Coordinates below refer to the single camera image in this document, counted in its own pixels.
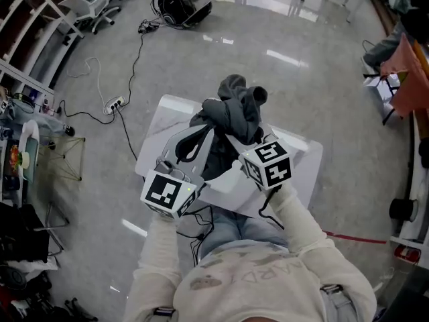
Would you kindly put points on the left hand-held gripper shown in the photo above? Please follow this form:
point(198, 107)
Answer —
point(164, 193)

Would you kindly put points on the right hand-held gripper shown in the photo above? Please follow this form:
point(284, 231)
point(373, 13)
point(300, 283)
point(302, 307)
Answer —
point(271, 169)

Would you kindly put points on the dark grey clothing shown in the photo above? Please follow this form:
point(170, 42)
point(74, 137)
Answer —
point(234, 116)

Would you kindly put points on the person's right forearm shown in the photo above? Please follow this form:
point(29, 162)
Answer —
point(295, 220)

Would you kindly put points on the person's left forearm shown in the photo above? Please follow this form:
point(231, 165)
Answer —
point(161, 243)

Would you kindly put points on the red white striped box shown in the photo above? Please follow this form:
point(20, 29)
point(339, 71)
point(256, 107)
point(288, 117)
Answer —
point(407, 253)

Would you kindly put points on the white marble low table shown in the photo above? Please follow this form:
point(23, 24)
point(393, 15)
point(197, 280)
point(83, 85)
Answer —
point(174, 119)

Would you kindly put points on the person's left leg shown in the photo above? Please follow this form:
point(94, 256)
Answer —
point(219, 233)

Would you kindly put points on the person's leg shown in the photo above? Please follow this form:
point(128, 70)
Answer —
point(261, 230)
point(219, 233)

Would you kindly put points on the person's right leg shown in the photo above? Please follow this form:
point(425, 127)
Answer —
point(261, 230)

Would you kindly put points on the white power strip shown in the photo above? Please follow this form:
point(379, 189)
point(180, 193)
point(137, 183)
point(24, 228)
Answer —
point(114, 105)

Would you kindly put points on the black power adapter bundle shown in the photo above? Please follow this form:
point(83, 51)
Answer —
point(147, 27)

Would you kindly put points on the person's cream sweater torso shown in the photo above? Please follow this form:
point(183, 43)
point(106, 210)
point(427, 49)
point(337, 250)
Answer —
point(251, 280)

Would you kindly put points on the red floor tape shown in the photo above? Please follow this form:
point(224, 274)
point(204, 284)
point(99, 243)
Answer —
point(355, 237)

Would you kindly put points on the black open backpack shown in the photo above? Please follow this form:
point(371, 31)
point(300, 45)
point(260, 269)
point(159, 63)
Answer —
point(174, 5)

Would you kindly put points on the white paper bag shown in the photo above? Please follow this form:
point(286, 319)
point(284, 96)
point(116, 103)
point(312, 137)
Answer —
point(378, 89)

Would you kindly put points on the black folding rack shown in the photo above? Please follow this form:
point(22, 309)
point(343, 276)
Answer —
point(388, 114)

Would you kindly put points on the teal tray white rim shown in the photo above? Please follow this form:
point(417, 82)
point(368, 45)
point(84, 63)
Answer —
point(30, 153)

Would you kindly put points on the black cylindrical container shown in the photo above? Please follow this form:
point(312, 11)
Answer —
point(402, 210)

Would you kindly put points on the orange red toy food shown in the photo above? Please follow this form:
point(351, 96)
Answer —
point(14, 156)

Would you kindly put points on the white shelf unit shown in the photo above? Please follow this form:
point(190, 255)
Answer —
point(50, 45)

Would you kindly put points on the orange cloth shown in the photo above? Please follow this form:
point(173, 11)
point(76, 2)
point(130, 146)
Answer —
point(409, 86)

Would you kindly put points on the white office chair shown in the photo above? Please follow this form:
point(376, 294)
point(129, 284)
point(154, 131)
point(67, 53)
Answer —
point(90, 3)

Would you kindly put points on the white work table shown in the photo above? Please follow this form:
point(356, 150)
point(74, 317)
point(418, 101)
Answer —
point(358, 2)

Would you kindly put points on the white wall shelving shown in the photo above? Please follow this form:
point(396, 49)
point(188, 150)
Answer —
point(419, 179)

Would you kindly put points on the black chair metal frame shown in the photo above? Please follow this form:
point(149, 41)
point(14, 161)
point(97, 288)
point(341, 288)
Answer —
point(20, 233)

